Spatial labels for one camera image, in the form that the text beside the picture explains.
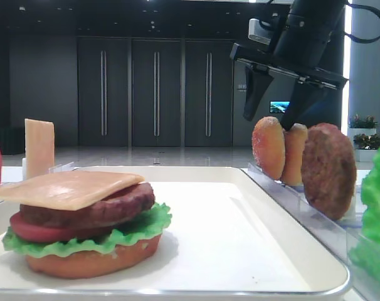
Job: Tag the clear acrylic rail right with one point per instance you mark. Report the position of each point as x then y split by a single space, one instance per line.
343 238

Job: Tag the red tomato slice in burger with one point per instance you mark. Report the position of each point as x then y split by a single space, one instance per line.
41 234

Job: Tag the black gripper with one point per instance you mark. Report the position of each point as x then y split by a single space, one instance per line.
297 53

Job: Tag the bottom burger bun half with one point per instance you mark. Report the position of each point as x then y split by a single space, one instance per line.
90 264

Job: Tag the potted plants in white planter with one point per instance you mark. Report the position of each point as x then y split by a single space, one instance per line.
363 134

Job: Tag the upright orange cheese slice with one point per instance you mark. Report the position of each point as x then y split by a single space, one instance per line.
40 147

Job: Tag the upright bun half right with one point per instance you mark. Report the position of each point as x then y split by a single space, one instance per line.
295 140

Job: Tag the sesame top bun half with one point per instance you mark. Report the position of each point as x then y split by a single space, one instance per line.
268 145

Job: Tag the orange cheese slice on burger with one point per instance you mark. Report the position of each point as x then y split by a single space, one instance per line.
69 190

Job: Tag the upright brown meat patty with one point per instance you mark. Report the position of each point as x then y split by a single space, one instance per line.
328 170

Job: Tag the brown meat patty in burger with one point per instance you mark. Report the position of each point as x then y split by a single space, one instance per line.
117 208

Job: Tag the upright green lettuce leaf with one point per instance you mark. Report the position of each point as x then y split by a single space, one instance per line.
375 219

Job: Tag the white rectangular tray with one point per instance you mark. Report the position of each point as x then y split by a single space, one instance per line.
228 240

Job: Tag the white pusher block cheese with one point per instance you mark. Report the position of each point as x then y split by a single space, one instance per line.
24 168

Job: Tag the dark triple door panels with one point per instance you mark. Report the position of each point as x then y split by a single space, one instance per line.
147 93

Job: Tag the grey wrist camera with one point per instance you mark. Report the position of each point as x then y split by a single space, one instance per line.
265 32

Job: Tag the green lettuce leaf in burger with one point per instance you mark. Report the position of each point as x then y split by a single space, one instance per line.
145 226

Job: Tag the small wall display screen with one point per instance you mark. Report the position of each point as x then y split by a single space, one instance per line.
278 107

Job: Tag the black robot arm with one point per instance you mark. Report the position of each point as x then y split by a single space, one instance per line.
321 15

